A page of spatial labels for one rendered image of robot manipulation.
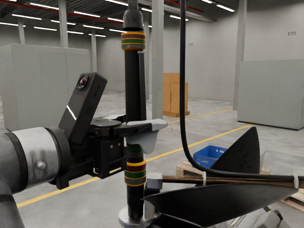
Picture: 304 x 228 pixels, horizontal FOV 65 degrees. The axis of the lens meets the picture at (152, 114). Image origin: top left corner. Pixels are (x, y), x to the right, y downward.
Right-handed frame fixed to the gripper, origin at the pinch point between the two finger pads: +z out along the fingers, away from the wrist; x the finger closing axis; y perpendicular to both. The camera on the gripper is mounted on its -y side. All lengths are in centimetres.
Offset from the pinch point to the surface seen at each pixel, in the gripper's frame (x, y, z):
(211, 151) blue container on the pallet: -146, 122, 326
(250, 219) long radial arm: 11, 35, 35
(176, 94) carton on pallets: -464, 65, 679
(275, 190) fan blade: 24.5, 6.9, -0.7
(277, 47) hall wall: -274, -131, 1239
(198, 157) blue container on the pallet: -137, 115, 268
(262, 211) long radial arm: 13, 36, 43
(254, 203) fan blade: 21.3, 11.0, 1.2
